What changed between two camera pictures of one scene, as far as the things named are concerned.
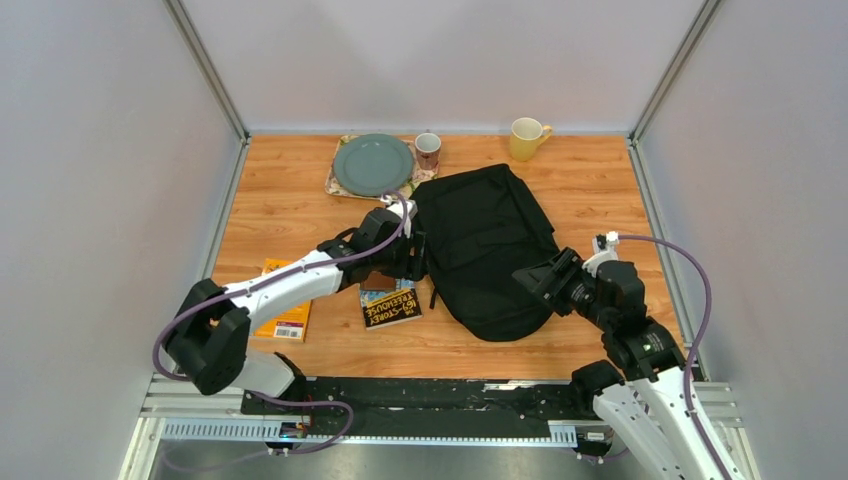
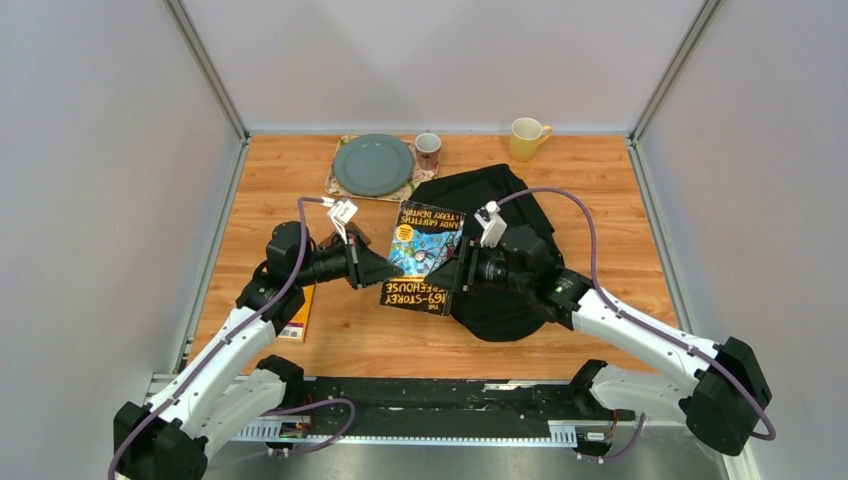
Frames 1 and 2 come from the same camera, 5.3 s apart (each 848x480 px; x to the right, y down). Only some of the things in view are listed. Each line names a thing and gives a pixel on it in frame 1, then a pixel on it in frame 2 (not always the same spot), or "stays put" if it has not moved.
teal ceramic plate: x=372 y=165 stays put
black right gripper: x=537 y=278 to x=457 y=274
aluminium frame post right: x=706 y=12 stays put
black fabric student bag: x=480 y=226 stays put
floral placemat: x=334 y=186 stays put
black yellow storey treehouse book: x=382 y=308 to x=423 y=237
